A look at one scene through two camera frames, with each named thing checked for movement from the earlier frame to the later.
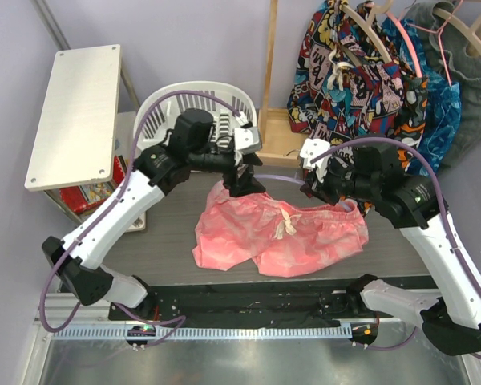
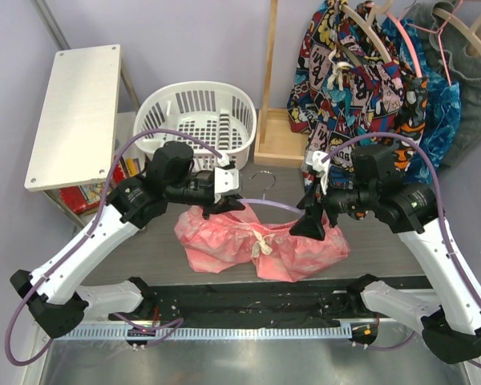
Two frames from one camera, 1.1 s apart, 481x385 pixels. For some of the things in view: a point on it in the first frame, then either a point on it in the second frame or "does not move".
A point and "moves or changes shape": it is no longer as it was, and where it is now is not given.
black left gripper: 240,186 -> 224,205
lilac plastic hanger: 341,202 -> 270,202
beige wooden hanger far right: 470,32 does not move
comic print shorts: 348,78 does not move
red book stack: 82,199 does not move
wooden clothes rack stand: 280,143 does not move
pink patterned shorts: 282,239 moves or changes shape
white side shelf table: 85,123 does not move
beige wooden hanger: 378,7 does not move
